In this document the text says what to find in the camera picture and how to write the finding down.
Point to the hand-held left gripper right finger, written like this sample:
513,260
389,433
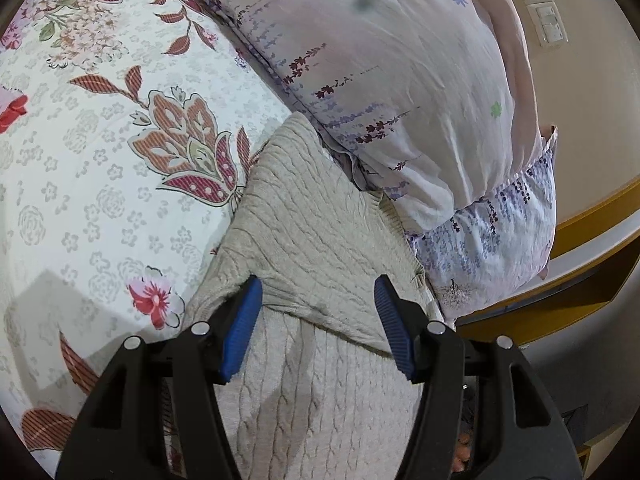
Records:
395,330

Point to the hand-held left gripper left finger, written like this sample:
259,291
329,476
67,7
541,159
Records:
242,327

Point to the white lavender-print pillow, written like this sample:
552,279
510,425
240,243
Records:
492,245

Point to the floral bed sheet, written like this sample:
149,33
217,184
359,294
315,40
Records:
110,160

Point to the pink floral pillow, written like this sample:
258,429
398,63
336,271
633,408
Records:
400,80

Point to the red cloth item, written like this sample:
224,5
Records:
11,112

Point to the wall light switch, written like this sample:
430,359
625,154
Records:
548,24

